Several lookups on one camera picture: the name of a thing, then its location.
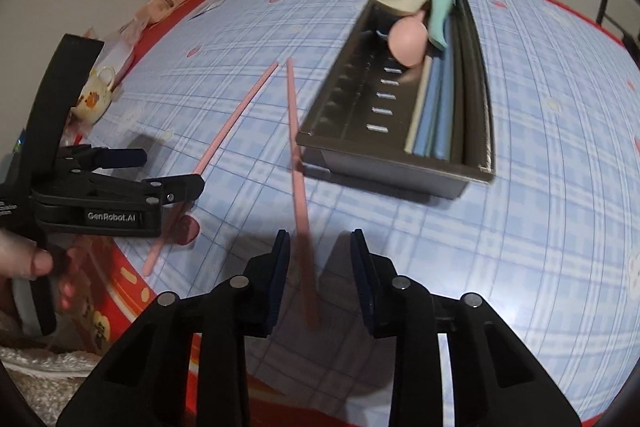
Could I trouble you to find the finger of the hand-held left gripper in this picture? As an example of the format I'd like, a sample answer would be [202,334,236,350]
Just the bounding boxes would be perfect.
[52,146,149,174]
[82,173,206,208]

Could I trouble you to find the beige chopstick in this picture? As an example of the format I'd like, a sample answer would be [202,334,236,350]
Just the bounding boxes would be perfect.
[404,54,435,154]

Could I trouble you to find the pink spoon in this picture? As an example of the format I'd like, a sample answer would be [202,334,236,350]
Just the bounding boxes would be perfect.
[387,9,432,68]

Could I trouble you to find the beige spoon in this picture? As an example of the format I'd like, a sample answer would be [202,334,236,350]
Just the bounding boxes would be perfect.
[369,0,436,15]

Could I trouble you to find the black metal rack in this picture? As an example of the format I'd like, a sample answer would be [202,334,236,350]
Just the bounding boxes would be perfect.
[595,0,640,42]

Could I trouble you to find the person's left hand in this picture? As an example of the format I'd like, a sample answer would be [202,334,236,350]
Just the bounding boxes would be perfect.
[0,227,81,313]

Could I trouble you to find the blue chopstick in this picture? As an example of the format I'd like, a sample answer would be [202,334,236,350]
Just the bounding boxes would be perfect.
[432,14,455,158]
[414,57,443,156]

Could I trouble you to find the white fleece cloth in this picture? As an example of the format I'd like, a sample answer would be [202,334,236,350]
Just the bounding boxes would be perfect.
[0,332,111,427]

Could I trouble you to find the blue plaid tablecloth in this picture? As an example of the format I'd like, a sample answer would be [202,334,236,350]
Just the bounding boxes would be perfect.
[115,0,640,408]

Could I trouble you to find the stainless steel utensil tray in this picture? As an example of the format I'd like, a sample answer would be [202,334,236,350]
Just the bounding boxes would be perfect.
[295,0,497,200]

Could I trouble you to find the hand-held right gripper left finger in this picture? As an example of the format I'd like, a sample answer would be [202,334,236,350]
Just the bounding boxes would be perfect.
[55,229,292,427]

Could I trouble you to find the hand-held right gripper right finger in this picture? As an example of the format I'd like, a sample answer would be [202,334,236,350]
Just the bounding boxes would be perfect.
[350,228,583,427]

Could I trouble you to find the green spoon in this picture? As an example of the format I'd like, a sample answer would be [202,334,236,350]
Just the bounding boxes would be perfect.
[426,0,457,54]

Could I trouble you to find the white printed mug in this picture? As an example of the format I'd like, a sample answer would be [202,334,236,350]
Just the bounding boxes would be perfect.
[70,66,121,125]

